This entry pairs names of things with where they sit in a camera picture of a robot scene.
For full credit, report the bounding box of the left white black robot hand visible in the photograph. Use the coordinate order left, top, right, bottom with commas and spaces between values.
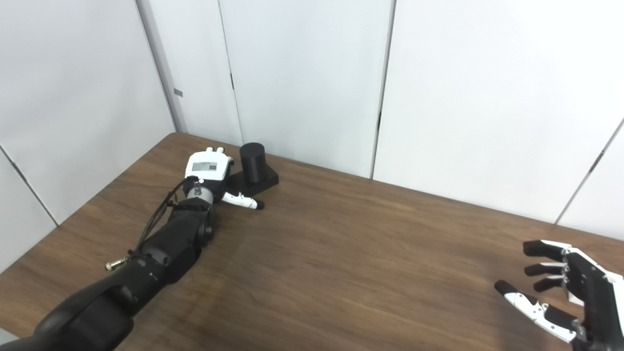
184, 146, 265, 211

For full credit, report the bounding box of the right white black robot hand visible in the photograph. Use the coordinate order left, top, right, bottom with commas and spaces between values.
494, 239, 624, 351

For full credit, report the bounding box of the black peg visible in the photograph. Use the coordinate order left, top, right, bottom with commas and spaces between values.
228, 142, 280, 196

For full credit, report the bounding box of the grey wall corner post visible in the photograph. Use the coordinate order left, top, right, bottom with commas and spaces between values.
136, 0, 189, 134

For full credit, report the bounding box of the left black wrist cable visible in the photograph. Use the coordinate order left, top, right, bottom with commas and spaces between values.
105, 177, 196, 272

